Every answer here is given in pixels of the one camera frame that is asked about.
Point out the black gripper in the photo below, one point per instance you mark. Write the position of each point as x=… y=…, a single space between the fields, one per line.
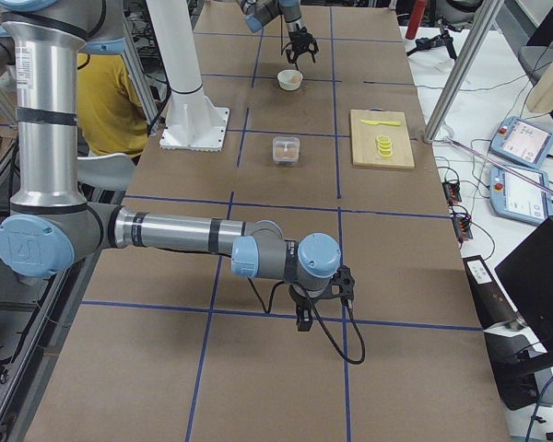
x=297 y=38
x=302 y=298

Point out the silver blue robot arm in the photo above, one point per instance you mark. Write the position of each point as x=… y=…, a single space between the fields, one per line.
x=52 y=225
x=258 y=14

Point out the clear plastic egg box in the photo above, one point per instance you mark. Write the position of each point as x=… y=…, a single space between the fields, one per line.
x=286 y=150

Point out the black box with white label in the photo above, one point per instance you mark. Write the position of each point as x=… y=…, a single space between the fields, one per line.
x=492 y=306

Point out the white round bowl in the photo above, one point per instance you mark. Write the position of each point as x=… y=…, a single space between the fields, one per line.
x=283 y=77

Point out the yellow plastic knife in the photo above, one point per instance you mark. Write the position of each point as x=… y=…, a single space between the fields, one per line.
x=377 y=122

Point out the wooden cutting board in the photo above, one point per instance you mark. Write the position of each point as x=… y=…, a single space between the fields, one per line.
x=365 y=139

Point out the red fire extinguisher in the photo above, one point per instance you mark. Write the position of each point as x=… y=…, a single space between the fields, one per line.
x=416 y=16

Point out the lemon slice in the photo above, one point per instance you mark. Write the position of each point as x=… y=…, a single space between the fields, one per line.
x=384 y=147

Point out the small black tripod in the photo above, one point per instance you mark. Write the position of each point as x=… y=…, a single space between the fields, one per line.
x=444 y=39

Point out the orange relay board lower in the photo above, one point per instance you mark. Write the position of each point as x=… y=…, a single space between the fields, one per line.
x=462 y=227

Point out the orange relay board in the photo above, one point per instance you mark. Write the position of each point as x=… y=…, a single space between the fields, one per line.
x=451 y=192
x=462 y=227

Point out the orange relay board upper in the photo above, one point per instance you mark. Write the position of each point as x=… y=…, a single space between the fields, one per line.
x=451 y=192

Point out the person in yellow shirt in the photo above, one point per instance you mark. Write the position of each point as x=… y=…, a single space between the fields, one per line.
x=109 y=112

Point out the white chair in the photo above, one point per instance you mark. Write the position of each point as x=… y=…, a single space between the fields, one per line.
x=111 y=172

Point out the teach pendant upper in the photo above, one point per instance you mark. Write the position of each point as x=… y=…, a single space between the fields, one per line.
x=522 y=142

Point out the teach pendant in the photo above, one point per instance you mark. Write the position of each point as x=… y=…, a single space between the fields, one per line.
x=522 y=142
x=517 y=199

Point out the black monitor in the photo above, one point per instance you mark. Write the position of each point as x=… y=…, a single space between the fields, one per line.
x=526 y=274

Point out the teach pendant lower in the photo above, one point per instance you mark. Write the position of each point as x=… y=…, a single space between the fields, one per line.
x=517 y=199

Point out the metal rod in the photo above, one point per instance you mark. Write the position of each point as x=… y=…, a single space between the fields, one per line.
x=511 y=170

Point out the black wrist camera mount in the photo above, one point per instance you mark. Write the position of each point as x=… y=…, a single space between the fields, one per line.
x=343 y=284

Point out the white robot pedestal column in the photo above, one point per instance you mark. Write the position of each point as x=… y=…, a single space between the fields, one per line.
x=192 y=120

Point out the aluminium frame post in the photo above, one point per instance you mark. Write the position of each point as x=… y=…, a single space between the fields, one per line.
x=476 y=35

